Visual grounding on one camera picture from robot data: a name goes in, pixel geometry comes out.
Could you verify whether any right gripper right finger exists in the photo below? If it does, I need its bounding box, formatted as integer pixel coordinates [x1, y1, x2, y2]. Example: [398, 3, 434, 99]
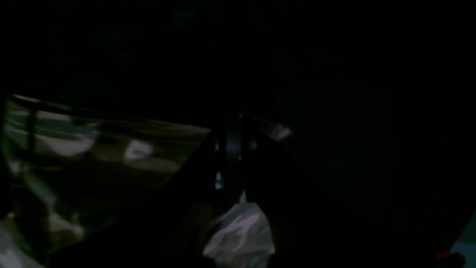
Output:
[242, 119, 334, 230]

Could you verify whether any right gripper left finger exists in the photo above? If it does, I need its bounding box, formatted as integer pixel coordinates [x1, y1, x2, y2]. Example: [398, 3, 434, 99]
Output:
[178, 127, 238, 209]

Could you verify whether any camouflage t-shirt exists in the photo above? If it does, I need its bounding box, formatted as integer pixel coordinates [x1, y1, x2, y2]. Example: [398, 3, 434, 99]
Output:
[1, 95, 276, 268]

